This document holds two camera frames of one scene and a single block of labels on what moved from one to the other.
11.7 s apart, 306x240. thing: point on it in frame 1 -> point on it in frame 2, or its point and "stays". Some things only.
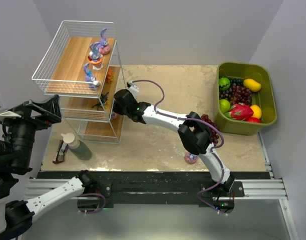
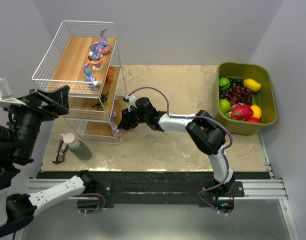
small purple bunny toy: [91, 81] stays
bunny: [95, 57] stays
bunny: [190, 158] -> [115, 131]
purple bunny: [105, 48] stays
